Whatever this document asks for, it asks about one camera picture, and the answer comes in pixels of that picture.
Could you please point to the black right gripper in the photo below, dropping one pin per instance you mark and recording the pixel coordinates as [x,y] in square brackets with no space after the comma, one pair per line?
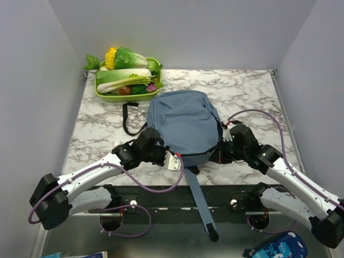
[219,155]

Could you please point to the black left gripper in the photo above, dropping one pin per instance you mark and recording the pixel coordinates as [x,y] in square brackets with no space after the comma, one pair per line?
[163,149]

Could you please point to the blue fabric backpack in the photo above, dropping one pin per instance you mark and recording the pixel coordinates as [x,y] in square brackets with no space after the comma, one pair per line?
[190,125]

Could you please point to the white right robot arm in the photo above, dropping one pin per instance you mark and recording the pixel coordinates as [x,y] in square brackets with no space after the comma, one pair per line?
[295,188]

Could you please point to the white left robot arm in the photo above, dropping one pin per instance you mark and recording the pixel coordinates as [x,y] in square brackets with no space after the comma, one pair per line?
[80,185]

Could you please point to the green plastic vegetable tray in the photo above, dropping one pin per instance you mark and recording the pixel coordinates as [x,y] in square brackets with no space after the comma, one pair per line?
[107,90]

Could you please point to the purple onion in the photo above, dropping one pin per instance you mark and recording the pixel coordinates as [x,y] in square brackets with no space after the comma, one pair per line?
[151,87]

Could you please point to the brown mushroom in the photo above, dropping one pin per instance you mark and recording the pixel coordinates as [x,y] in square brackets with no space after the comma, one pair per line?
[126,90]

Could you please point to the white napa cabbage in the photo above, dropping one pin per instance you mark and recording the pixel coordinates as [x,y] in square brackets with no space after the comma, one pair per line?
[119,74]

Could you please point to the green lettuce head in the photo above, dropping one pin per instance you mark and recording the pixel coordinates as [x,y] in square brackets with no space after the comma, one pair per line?
[127,59]

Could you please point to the yellow flower vegetable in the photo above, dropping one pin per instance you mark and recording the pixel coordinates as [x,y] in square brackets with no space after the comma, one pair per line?
[110,57]

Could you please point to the blue shark pencil case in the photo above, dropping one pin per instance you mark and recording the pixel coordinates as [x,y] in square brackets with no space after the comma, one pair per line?
[288,244]

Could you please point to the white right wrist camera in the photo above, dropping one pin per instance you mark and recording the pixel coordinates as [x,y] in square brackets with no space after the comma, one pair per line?
[227,136]

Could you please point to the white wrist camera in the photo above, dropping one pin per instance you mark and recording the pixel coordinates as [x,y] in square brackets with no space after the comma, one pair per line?
[227,136]
[172,161]

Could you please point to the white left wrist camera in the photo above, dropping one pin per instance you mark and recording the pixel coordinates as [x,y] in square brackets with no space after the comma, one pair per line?
[172,161]

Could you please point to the aluminium mounting rail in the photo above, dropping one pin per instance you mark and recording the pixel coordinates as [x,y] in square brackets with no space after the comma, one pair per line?
[243,198]

